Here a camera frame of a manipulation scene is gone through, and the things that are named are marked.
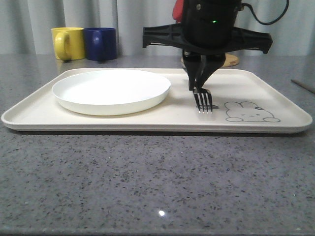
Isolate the wooden mug tree stand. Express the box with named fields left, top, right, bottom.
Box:
left=222, top=54, right=239, bottom=67

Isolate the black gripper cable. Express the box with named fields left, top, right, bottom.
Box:
left=240, top=0, right=290, bottom=26

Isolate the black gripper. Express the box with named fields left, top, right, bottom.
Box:
left=142, top=0, right=273, bottom=90

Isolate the beige rabbit print tray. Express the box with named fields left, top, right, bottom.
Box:
left=1, top=68, right=313, bottom=133

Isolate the silver metal chopsticks pair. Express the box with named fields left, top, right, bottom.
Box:
left=291, top=79, right=315, bottom=94

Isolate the silver metal fork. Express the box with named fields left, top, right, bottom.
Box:
left=192, top=88, right=213, bottom=114

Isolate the white round plate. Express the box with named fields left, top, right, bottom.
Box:
left=52, top=69, right=171, bottom=116

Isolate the red mug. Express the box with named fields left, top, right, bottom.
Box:
left=172, top=0, right=184, bottom=23

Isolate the yellow mug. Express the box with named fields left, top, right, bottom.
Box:
left=51, top=27, right=85, bottom=61

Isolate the dark blue mug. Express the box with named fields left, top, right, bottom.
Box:
left=83, top=28, right=117, bottom=61

